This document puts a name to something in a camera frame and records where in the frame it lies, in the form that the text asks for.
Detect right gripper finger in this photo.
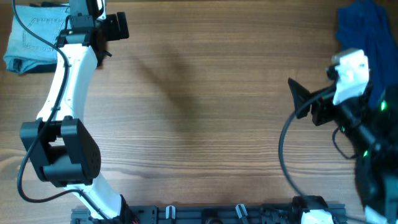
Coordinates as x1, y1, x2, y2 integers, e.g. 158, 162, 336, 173
288, 78, 311, 109
295, 100, 311, 119

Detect light blue denim shorts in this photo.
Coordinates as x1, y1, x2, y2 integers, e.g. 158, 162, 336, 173
4, 3, 70, 75

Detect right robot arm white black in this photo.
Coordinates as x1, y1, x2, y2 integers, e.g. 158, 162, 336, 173
288, 78, 397, 223

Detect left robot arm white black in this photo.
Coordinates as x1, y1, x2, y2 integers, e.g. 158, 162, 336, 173
20, 0, 138, 223

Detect black folded garment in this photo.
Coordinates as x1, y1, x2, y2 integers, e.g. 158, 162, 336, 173
16, 1, 110, 73

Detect dark blue garment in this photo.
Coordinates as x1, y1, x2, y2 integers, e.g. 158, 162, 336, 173
336, 1, 397, 108

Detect right black cable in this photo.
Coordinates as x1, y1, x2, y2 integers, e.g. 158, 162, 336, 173
278, 83, 368, 224

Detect black cable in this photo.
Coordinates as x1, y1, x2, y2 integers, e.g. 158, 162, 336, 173
11, 0, 109, 223
278, 83, 368, 224

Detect left black cable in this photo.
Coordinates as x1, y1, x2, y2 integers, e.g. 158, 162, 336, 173
11, 0, 109, 223

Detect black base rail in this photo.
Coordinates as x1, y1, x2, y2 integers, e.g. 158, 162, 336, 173
70, 195, 348, 224

